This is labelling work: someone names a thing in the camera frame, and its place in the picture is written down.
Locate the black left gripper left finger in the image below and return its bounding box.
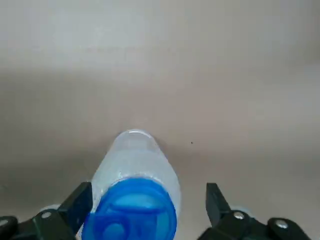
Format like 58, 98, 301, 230
0, 181, 93, 240

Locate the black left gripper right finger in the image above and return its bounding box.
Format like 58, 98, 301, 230
199, 182, 316, 240

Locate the clear drink bottle blue cap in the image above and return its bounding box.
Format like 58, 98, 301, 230
74, 128, 181, 240

